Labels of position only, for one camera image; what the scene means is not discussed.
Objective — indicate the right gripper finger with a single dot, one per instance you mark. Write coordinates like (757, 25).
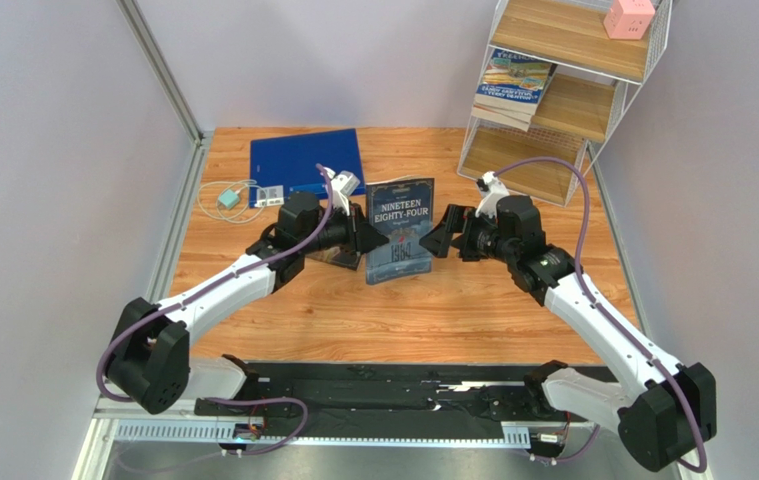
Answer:
(438, 241)
(456, 217)

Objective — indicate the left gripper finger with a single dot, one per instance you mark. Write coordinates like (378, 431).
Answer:
(356, 215)
(368, 238)

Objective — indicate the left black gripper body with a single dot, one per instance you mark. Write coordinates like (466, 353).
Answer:
(337, 231)

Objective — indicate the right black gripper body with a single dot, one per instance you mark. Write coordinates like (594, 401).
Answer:
(465, 235)

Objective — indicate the Nineteen Eighty-Four book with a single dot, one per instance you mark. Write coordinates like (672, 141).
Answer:
(402, 210)

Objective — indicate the orange 78-Storey Treehouse book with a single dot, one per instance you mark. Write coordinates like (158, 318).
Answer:
(503, 117)

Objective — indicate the blue 91-Storey Treehouse book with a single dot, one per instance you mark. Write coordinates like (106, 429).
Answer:
(515, 76)

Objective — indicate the Three Days To See book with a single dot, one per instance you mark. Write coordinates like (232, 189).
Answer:
(336, 256)

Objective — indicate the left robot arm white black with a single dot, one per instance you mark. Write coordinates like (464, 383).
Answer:
(148, 360)

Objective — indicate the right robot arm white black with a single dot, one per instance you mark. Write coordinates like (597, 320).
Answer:
(660, 408)

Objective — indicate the blue file folder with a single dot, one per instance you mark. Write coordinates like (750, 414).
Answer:
(282, 165)

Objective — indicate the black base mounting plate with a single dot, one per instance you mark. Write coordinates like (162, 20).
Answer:
(389, 401)

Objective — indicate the pink cube power socket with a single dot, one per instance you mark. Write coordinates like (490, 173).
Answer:
(628, 19)

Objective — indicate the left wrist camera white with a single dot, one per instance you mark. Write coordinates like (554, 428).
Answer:
(341, 186)

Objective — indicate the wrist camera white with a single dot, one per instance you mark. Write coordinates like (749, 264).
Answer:
(492, 190)
(341, 186)

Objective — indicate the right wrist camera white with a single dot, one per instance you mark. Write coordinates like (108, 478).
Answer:
(492, 190)

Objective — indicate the teal charger with white cable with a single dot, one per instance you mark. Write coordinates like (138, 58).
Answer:
(228, 198)

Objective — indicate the white wire wooden shelf rack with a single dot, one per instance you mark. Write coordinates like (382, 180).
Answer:
(596, 81)

